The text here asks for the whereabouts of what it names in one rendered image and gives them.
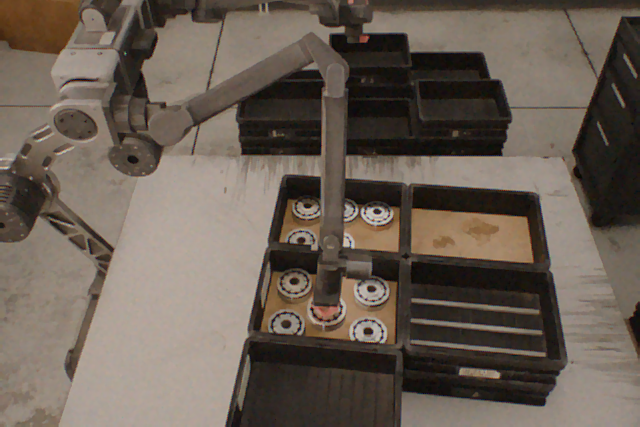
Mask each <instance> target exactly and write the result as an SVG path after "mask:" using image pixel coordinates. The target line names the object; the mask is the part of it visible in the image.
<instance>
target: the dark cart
mask: <svg viewBox="0 0 640 427"><path fill-rule="evenodd" d="M572 152H573V155H574V158H575V160H576V162H575V163H576V166H575V167H574V168H573V172H574V174H575V176H576V177H577V178H579V179H583V183H585V186H586V188H587V191H588V194H589V196H590V199H591V202H592V205H593V208H594V209H593V210H594V213H593V214H592V215H591V221H592V223H593V224H594V226H596V227H603V226H606V225H608V224H610V223H611V222H612V221H613V220H615V215H640V16H624V15H622V16H621V20H620V23H618V26H617V29H616V32H615V35H614V38H613V41H612V44H611V46H610V49H609V53H608V55H607V56H606V58H605V61H604V64H603V67H602V71H601V73H600V76H599V79H598V82H597V84H596V88H594V91H593V94H592V96H591V99H590V102H589V106H588V108H587V111H586V114H585V117H584V120H583V123H581V126H580V129H579V132H578V134H577V137H576V140H575V144H574V146H573V149H572Z"/></svg>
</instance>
